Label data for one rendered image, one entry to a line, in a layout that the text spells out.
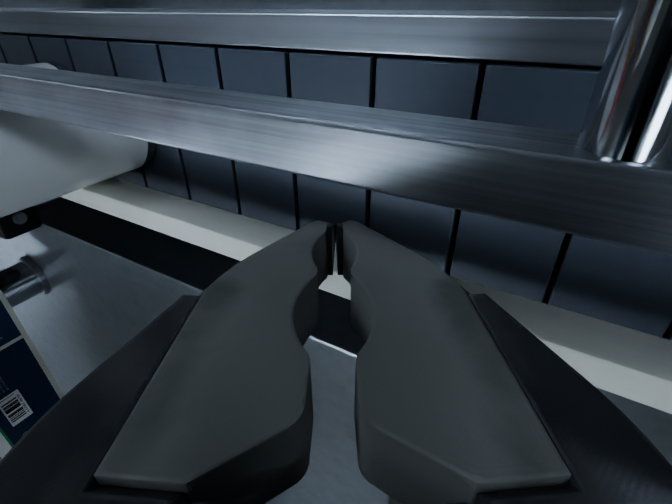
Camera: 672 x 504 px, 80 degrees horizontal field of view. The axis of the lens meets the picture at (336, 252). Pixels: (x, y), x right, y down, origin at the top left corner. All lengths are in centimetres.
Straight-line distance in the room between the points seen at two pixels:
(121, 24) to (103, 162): 7
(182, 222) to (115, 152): 6
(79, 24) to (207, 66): 9
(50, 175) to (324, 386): 19
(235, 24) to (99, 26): 9
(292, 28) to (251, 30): 2
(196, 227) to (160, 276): 13
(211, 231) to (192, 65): 8
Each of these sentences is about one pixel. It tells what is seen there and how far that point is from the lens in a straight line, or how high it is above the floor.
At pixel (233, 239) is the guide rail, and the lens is 18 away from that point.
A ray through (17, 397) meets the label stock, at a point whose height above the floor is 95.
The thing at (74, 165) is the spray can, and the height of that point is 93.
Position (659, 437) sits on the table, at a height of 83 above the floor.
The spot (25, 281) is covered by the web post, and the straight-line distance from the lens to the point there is 52.
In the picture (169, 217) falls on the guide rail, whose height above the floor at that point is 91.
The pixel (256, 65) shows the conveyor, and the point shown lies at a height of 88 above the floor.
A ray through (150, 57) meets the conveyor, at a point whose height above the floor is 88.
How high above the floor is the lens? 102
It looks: 47 degrees down
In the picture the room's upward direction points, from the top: 133 degrees counter-clockwise
